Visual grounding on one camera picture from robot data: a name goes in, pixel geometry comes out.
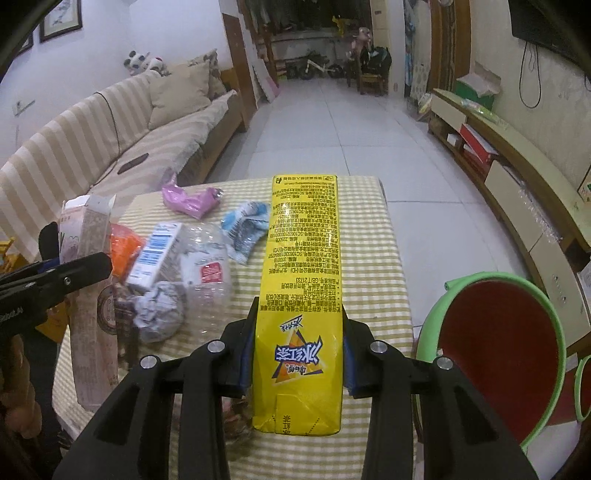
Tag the yellow drink carton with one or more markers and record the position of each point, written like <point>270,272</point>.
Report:
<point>300,277</point>

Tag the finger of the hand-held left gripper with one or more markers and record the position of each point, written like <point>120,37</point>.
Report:
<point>49,240</point>
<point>69,274</point>

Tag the clear plastic bottle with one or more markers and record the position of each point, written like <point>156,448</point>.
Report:
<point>207,286</point>

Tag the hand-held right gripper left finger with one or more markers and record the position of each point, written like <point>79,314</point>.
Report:
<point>245,369</point>

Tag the panda plush toy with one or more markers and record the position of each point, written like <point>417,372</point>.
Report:
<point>136,62</point>

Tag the beige striped sofa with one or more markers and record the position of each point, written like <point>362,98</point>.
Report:
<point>69,147</point>

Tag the white balance bike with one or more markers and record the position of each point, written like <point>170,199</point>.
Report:
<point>318,64</point>

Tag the brown patterned wrapper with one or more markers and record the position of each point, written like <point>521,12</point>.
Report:
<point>123,304</point>
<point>233,415</point>

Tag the red folder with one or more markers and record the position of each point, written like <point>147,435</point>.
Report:
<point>475,138</point>

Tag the large green red basin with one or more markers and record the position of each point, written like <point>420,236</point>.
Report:
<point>498,360</point>

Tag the person's left hand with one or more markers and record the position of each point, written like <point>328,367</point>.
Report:
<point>21,383</point>

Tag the small framed picture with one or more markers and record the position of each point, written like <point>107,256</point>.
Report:
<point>24,45</point>

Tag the plain beige cushion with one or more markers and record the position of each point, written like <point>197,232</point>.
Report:
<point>180,94</point>

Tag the white cardboard box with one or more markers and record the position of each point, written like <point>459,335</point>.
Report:
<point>585,279</point>

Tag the open white green box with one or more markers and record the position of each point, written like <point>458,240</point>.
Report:
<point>471,87</point>

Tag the pink wrapper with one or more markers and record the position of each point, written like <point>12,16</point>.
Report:
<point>189,201</point>

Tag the yellow checked tablecloth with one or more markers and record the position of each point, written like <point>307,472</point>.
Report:
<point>369,277</point>

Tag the patterned cushion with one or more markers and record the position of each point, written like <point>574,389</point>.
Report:
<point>212,69</point>

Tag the large framed picture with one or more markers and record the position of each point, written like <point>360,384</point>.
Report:
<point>60,16</point>

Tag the small blue white carton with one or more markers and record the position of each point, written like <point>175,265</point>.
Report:
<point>152,258</point>

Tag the small green red basin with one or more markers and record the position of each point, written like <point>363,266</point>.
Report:
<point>577,387</point>

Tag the cream wooden tv cabinet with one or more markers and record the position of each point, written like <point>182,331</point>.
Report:
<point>531,152</point>

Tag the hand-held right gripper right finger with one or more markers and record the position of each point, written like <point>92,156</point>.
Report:
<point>349,374</point>

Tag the dark flat object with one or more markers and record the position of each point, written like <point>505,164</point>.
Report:
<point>134,163</point>

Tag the yellow plush toy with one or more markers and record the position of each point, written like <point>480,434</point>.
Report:
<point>340,23</point>

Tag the standing air conditioner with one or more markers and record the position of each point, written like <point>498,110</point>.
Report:
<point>385,23</point>

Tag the pink stuffed animal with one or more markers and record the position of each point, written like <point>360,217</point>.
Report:
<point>362,38</point>

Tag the pink white foam boards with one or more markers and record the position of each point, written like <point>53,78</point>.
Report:
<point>265,78</point>

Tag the orange snack bag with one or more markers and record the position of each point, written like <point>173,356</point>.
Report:
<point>124,244</point>

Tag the black television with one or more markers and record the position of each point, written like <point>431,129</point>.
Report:
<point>545,23</point>

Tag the crumpled white paper ball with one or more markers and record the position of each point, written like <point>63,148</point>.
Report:
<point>159,314</point>

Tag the blue white wrapper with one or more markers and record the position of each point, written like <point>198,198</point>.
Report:
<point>244,230</point>

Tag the green plastic packet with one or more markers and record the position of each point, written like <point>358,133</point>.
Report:
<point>480,110</point>

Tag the black bag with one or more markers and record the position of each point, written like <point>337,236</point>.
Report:
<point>376,57</point>

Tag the wooden chair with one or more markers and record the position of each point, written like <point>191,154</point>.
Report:
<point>371,82</point>

